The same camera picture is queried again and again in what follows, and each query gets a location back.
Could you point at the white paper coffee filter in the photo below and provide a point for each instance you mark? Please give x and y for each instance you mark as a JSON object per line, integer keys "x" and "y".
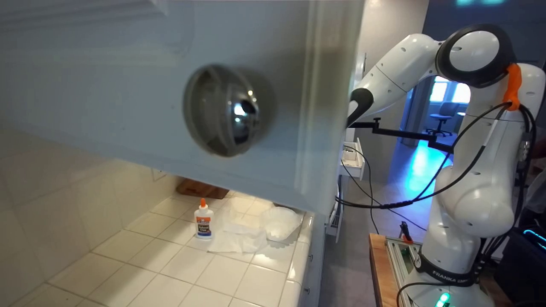
{"x": 282, "y": 223}

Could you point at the wooden table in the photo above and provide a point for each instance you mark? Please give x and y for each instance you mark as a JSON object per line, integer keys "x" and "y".
{"x": 381, "y": 274}

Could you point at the white glue bottle orange cap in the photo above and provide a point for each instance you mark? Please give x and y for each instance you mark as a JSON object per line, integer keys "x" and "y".
{"x": 204, "y": 223}

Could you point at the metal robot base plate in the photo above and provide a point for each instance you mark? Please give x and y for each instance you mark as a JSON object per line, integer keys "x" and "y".
{"x": 402, "y": 262}

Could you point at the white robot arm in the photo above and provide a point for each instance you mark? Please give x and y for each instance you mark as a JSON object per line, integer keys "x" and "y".
{"x": 483, "y": 194}

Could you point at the brown wooden board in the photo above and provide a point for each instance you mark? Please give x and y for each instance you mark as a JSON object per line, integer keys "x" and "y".
{"x": 199, "y": 188}

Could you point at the large round metal knob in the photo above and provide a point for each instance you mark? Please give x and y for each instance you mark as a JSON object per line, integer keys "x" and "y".
{"x": 228, "y": 112}

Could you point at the black camera mounting rod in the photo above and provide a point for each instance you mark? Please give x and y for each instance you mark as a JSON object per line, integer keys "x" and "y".
{"x": 398, "y": 134}

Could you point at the white cabinet door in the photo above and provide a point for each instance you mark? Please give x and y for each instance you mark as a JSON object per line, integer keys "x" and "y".
{"x": 86, "y": 86}

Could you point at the clear plastic bag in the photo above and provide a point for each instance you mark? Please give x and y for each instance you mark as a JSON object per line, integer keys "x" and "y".
{"x": 240, "y": 236}

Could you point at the office chair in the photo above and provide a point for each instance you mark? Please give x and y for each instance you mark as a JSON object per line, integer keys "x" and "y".
{"x": 439, "y": 120}

